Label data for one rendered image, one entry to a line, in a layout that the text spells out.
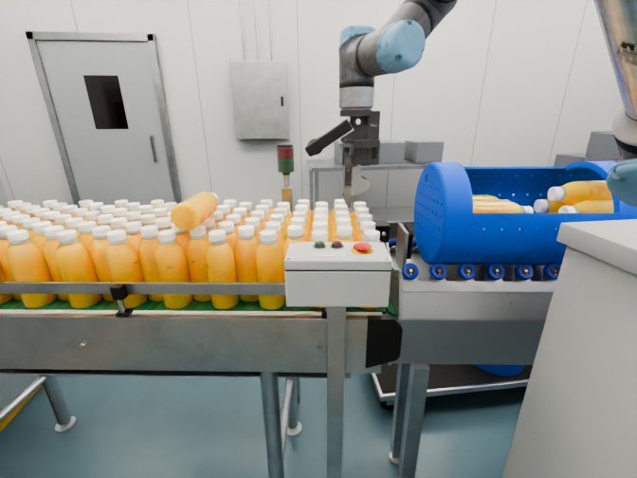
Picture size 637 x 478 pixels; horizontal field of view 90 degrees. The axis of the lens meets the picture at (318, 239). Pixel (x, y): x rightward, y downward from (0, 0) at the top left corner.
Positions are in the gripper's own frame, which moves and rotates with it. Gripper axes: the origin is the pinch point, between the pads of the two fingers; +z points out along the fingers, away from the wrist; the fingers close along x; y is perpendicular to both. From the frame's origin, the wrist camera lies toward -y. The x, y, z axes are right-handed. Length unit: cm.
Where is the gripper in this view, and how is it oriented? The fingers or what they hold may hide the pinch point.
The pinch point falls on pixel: (345, 199)
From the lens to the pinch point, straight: 77.8
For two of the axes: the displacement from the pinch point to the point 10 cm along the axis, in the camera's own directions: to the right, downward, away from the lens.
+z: 0.2, 9.4, 3.5
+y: 10.0, -0.1, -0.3
